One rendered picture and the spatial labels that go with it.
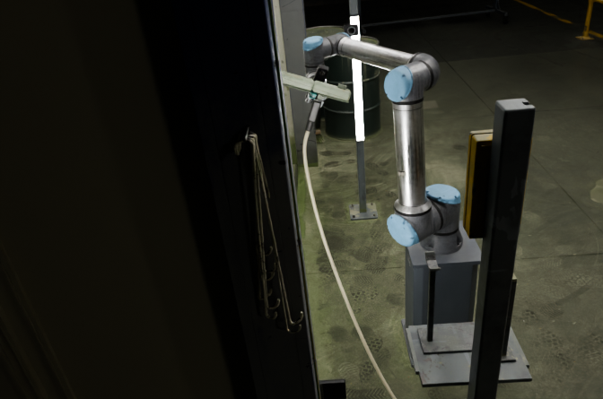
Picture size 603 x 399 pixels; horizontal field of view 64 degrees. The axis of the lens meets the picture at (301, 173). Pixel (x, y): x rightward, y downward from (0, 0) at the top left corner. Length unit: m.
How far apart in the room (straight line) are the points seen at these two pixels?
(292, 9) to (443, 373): 2.97
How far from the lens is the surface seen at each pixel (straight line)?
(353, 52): 2.19
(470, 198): 1.18
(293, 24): 3.92
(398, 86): 1.79
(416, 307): 2.37
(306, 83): 1.95
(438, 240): 2.21
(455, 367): 1.61
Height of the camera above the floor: 2.01
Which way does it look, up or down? 28 degrees down
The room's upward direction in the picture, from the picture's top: 6 degrees counter-clockwise
